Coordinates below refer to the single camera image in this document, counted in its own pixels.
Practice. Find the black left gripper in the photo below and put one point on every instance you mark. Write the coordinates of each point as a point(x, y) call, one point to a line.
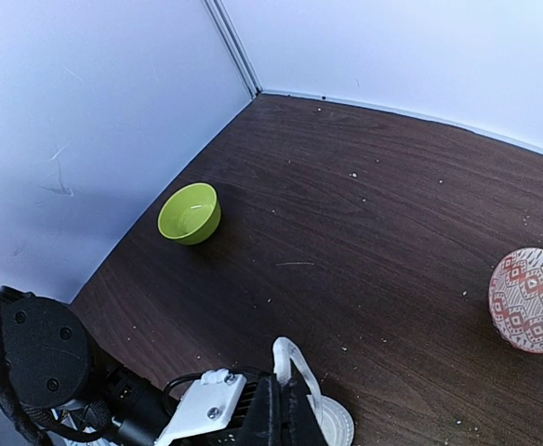
point(267, 414)

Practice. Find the white canvas sneaker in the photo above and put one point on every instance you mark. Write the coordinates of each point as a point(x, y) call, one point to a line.
point(333, 418)

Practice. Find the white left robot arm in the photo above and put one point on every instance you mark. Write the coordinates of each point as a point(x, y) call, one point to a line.
point(56, 380)

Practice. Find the lime green bowl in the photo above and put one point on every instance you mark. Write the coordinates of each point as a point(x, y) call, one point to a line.
point(191, 215)

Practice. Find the red patterned bowl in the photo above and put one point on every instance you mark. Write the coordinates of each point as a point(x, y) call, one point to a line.
point(515, 298)

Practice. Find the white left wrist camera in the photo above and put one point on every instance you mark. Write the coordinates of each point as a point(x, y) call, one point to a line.
point(207, 405)

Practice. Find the aluminium frame post back left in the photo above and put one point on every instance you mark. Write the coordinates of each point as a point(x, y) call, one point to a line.
point(230, 38)

